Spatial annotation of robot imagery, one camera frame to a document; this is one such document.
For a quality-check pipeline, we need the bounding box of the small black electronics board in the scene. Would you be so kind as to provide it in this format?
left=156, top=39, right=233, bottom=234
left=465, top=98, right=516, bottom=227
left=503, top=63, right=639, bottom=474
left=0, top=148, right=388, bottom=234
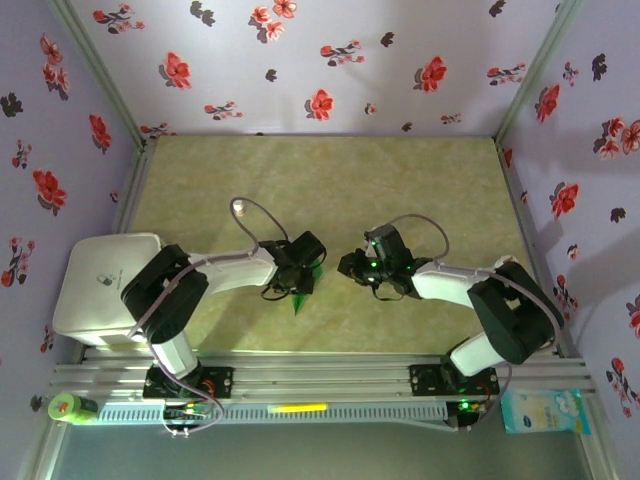
left=163, top=403, right=214, bottom=421
left=446, top=398, right=490, bottom=417

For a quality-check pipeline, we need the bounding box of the white plastic storage box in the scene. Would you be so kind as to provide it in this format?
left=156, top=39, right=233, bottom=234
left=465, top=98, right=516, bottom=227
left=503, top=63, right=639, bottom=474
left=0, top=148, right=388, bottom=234
left=52, top=232, right=166, bottom=347

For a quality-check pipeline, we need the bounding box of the blue wet wipes packet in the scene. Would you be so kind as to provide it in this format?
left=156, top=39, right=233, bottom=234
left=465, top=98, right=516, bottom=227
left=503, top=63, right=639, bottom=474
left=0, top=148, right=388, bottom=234
left=499, top=388, right=592, bottom=435

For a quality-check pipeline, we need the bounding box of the green cylinder container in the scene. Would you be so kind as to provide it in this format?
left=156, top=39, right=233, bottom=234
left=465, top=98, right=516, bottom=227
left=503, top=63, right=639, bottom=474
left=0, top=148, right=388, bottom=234
left=47, top=391, right=100, bottom=426

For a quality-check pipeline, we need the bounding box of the grey left arm cable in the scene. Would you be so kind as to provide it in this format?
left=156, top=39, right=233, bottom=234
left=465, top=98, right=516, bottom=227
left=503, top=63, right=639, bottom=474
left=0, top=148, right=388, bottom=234
left=127, top=198, right=291, bottom=439

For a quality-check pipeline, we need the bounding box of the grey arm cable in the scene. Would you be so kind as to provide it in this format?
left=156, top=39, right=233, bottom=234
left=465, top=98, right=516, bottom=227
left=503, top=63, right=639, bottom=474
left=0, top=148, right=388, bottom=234
left=387, top=213, right=565, bottom=434
left=127, top=198, right=291, bottom=439

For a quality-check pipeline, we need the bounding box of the grey right arm cable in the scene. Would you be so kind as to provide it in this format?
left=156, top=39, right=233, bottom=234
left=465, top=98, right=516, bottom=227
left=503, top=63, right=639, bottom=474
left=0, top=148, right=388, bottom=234
left=387, top=213, right=565, bottom=434

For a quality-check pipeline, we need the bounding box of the long aluminium base rail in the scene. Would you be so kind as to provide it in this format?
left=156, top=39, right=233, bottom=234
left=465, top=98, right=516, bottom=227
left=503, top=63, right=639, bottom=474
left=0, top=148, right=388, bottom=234
left=49, top=347, right=599, bottom=401

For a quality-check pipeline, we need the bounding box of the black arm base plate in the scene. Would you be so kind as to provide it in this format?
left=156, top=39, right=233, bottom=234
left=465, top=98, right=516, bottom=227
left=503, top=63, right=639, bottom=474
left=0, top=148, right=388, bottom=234
left=408, top=363, right=501, bottom=397
left=143, top=366, right=235, bottom=400

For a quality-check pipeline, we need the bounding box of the grey slotted cable duct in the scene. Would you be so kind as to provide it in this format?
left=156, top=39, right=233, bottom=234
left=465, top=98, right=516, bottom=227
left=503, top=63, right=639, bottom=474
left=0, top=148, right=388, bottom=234
left=94, top=401, right=449, bottom=426

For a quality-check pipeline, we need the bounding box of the aluminium side rail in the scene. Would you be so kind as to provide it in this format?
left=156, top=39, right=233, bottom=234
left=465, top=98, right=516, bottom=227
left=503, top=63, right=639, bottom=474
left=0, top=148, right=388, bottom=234
left=495, top=138, right=586, bottom=359
left=112, top=139, right=157, bottom=236

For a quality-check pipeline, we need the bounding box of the aluminium corner post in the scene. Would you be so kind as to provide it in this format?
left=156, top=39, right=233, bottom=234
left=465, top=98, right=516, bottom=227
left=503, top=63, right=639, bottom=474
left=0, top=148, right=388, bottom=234
left=46, top=0, right=151, bottom=149
left=494, top=0, right=585, bottom=143

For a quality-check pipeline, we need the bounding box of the aluminium frame bar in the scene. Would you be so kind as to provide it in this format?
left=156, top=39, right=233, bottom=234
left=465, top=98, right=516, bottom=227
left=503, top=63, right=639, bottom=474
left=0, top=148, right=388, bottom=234
left=17, top=422, right=69, bottom=480
left=579, top=394, right=619, bottom=480

